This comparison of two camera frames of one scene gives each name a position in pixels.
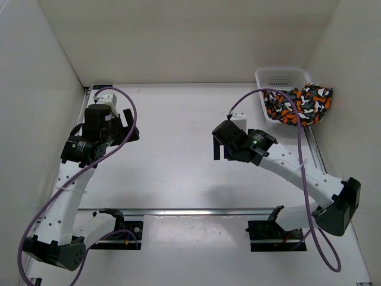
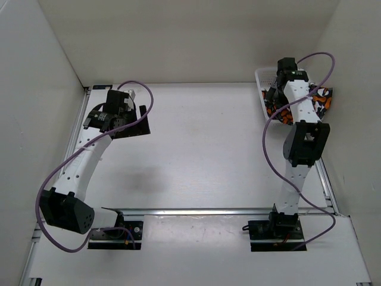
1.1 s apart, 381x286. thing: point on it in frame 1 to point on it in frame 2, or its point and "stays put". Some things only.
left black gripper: x=116 y=120 to x=139 y=128
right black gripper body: x=231 y=155 to x=278 y=96
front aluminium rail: x=184 y=212 stays put
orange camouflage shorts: x=312 y=102 stays put
